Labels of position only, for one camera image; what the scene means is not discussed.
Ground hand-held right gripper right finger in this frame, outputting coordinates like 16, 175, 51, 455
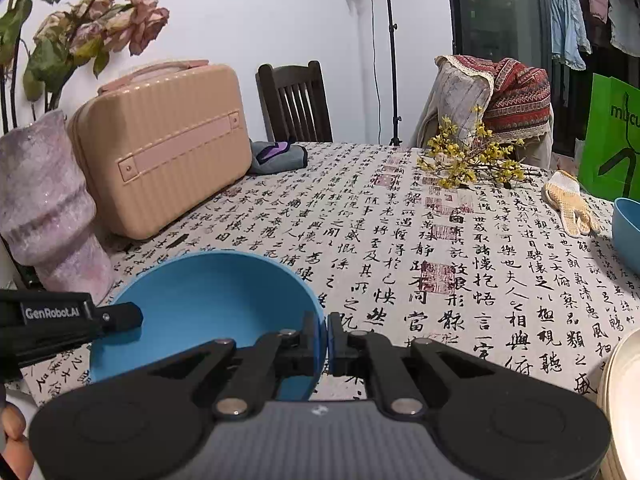
327, 312, 503, 421

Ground yellow dotted work glove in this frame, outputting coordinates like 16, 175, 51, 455
542, 170, 601, 238

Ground white hanging garment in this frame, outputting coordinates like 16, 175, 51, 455
607, 0, 640, 58

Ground green paper bag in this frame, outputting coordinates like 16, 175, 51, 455
577, 72, 640, 203

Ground dark sliding glass door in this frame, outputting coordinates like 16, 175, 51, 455
445, 0, 640, 156

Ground person's left hand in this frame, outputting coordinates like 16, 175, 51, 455
0, 385, 36, 480

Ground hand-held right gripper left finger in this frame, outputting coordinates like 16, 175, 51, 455
142, 310, 328, 421

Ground grey purple pouch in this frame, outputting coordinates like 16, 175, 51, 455
248, 140, 308, 176

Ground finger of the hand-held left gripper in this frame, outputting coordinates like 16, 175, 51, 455
95, 301, 144, 333

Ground studio light on black stand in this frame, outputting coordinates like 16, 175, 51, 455
361, 0, 403, 147

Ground dried pink roses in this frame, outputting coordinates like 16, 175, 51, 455
0, 0, 171, 131

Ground blue bowl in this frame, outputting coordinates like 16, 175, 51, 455
612, 197, 640, 261
89, 251, 328, 403

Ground light blue hanging shirt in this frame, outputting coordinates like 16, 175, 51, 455
545, 0, 593, 71

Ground dark wooden chair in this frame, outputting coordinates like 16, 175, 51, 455
256, 60, 334, 143

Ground pink beige small suitcase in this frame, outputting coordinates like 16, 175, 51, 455
66, 59, 253, 241

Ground bundle of yellow blossom branches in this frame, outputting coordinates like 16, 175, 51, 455
416, 105, 543, 191

